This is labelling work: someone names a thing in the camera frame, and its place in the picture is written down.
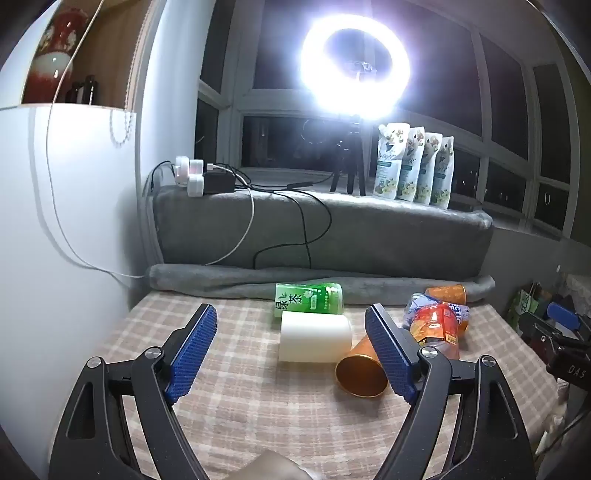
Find white cup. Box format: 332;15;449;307
278;311;353;363

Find gold orange cup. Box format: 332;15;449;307
335;333;389;399

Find orange printed cup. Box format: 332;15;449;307
424;283;468;307

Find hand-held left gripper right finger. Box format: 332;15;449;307
364;303;539;480

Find dark bottles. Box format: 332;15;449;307
66;74;99;105

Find long white cable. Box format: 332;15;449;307
45;0;149;280

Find green tea can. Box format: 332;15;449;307
275;282;345;319

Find short white cable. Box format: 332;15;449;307
204;162;256;267

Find black power strip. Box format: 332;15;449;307
202;171;238;195

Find black tripod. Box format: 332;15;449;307
295;113;368;197

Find rolled grey blanket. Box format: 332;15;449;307
146;263;496;306

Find grey cushion blanket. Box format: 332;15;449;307
151;184;495;283

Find white bead cord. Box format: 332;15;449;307
109;108;135;147

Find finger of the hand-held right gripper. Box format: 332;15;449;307
521;302;591;354

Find red white vase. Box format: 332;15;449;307
22;8;89;105

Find green paper bag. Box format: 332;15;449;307
507;281;556;334

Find black cable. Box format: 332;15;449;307
233;172;332;270

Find white green refill pouch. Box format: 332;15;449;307
397;126;426;203
373;123;409;200
431;136;456;209
416;132;443;206

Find ring light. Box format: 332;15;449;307
299;13;413;120

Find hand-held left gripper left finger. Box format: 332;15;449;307
48;303;219;480

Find blue white snack packet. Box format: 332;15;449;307
403;292;472;334

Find red orange snack packet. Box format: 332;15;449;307
408;304;464;361

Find plaid cloth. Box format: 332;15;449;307
91;291;562;480

